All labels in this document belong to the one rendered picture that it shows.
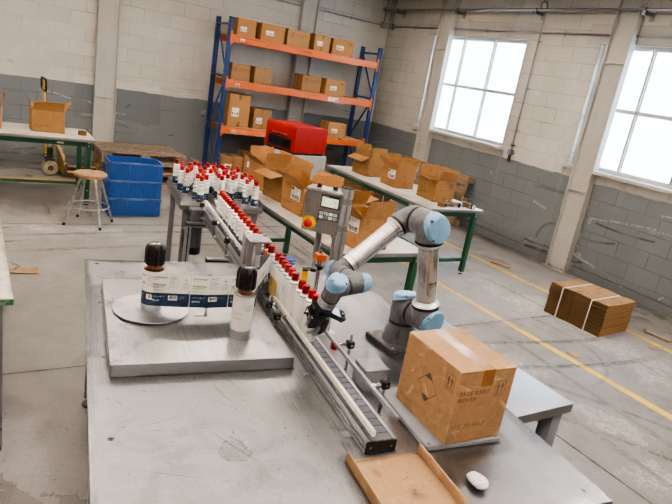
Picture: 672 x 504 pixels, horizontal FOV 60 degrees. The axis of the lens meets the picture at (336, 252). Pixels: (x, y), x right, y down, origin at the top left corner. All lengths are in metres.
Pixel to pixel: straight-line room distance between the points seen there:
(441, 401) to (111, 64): 8.33
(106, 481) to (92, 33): 8.38
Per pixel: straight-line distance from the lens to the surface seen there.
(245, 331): 2.38
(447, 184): 6.71
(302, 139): 7.90
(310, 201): 2.51
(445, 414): 2.02
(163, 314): 2.53
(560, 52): 8.68
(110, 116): 9.75
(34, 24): 9.58
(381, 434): 1.97
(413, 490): 1.86
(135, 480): 1.76
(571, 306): 6.27
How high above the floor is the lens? 1.94
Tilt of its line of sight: 17 degrees down
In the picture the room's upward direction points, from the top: 10 degrees clockwise
